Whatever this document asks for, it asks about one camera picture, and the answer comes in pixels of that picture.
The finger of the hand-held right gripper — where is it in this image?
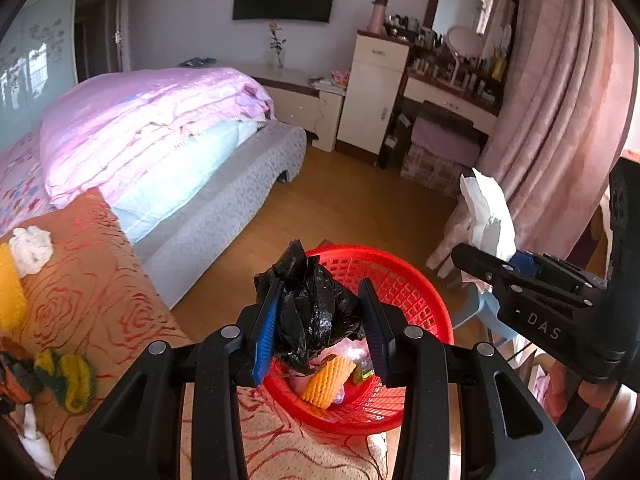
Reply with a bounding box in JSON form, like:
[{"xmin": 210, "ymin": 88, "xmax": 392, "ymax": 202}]
[
  {"xmin": 451, "ymin": 243, "xmax": 538, "ymax": 294},
  {"xmin": 512, "ymin": 250, "xmax": 609, "ymax": 294}
]

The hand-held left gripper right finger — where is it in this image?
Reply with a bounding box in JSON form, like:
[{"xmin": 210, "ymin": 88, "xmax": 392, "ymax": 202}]
[{"xmin": 357, "ymin": 279, "xmax": 586, "ymax": 480}]

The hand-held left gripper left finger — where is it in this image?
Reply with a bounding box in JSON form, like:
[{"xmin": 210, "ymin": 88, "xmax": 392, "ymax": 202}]
[{"xmin": 55, "ymin": 280, "xmax": 286, "ymax": 480}]

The pale pink plastic bag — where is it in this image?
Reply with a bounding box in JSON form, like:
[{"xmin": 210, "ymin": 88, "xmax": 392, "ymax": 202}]
[{"xmin": 287, "ymin": 337, "xmax": 373, "ymax": 401}]

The red plastic mesh basket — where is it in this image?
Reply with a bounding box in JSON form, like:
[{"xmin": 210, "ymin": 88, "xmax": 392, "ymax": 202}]
[{"xmin": 262, "ymin": 244, "xmax": 455, "ymax": 436}]

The black plastic bag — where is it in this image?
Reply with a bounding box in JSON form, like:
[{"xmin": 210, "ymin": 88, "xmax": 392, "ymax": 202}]
[{"xmin": 253, "ymin": 239, "xmax": 366, "ymax": 375}]

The white paper tissue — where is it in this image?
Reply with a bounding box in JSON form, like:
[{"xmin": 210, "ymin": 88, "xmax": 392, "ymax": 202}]
[
  {"xmin": 17, "ymin": 402, "xmax": 58, "ymax": 478},
  {"xmin": 459, "ymin": 167, "xmax": 518, "ymax": 263}
]

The orange foam fruit net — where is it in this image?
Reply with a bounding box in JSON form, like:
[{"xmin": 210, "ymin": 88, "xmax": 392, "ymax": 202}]
[{"xmin": 300, "ymin": 354, "xmax": 357, "ymax": 408}]

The white gauze cloth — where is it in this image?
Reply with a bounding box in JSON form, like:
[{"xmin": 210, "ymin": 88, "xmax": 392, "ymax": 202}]
[{"xmin": 9, "ymin": 226, "xmax": 54, "ymax": 277}]

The light blue plastic stool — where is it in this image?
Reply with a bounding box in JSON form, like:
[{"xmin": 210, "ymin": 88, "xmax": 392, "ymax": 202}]
[{"xmin": 452, "ymin": 282, "xmax": 521, "ymax": 348}]

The purple stool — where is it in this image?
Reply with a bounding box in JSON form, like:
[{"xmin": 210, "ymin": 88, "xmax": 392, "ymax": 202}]
[{"xmin": 400, "ymin": 142, "xmax": 481, "ymax": 196}]

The grey bed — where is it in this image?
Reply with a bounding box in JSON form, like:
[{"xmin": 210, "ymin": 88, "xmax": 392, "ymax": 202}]
[{"xmin": 132, "ymin": 122, "xmax": 307, "ymax": 311}]

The pink padded stool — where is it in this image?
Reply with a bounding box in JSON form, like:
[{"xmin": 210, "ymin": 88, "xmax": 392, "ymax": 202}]
[{"xmin": 410, "ymin": 101, "xmax": 488, "ymax": 161}]

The black bin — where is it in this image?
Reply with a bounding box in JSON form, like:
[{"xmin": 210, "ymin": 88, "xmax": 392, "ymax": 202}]
[{"xmin": 378, "ymin": 120, "xmax": 413, "ymax": 170}]

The pink patterned curtain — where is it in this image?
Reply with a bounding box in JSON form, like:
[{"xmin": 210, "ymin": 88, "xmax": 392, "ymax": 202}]
[{"xmin": 426, "ymin": 0, "xmax": 640, "ymax": 286}]

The cream dressing table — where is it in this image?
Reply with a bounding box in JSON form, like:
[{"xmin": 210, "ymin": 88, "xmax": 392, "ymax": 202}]
[{"xmin": 402, "ymin": 72, "xmax": 501, "ymax": 133}]

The orange rose-patterned blanket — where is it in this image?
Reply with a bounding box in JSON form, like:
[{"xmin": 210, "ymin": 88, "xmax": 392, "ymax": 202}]
[{"xmin": 0, "ymin": 187, "xmax": 388, "ymax": 480}]

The white dressing table with mirror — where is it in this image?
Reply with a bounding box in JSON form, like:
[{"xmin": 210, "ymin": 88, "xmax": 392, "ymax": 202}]
[{"xmin": 385, "ymin": 12, "xmax": 506, "ymax": 106}]

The tall cream cabinet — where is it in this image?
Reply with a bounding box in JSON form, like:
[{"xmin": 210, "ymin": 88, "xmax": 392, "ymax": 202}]
[{"xmin": 336, "ymin": 30, "xmax": 413, "ymax": 153}]

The yellow green knitted cloth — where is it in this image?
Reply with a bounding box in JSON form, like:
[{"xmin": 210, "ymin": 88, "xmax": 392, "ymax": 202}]
[{"xmin": 34, "ymin": 349, "xmax": 97, "ymax": 413}]

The round white makeup mirror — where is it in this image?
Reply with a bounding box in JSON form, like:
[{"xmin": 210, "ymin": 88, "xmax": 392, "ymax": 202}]
[{"xmin": 445, "ymin": 26, "xmax": 483, "ymax": 86}]

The low cream cabinet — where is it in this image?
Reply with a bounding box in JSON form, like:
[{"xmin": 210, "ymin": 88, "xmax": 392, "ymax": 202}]
[{"xmin": 247, "ymin": 62, "xmax": 346, "ymax": 153}]

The stack of magazines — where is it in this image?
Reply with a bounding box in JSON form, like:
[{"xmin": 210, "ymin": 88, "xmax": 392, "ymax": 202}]
[{"xmin": 309, "ymin": 76, "xmax": 347, "ymax": 93}]

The pink folded quilt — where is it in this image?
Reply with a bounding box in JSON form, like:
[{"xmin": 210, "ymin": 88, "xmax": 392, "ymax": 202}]
[{"xmin": 39, "ymin": 66, "xmax": 277, "ymax": 208}]

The dark orange crumpled wrapper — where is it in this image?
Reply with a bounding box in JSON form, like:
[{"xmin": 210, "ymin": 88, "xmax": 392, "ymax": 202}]
[{"xmin": 0, "ymin": 350, "xmax": 43, "ymax": 416}]

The brown framed dresser mirror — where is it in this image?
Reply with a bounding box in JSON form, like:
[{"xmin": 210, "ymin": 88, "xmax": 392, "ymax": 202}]
[{"xmin": 422, "ymin": 0, "xmax": 521, "ymax": 61}]

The rose in glass vase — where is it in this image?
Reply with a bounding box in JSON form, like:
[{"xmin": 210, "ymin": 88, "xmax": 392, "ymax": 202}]
[{"xmin": 268, "ymin": 21, "xmax": 287, "ymax": 69}]

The pink floral bed sheet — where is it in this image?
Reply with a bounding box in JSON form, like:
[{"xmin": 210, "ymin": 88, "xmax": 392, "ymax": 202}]
[{"xmin": 0, "ymin": 125, "xmax": 56, "ymax": 236}]

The dark wooden door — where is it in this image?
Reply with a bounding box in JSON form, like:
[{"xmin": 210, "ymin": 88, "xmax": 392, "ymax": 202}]
[{"xmin": 75, "ymin": 0, "xmax": 132, "ymax": 81}]

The glass-door floral wardrobe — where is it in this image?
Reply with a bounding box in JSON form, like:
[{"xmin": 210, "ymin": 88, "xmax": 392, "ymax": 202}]
[{"xmin": 0, "ymin": 0, "xmax": 78, "ymax": 146}]

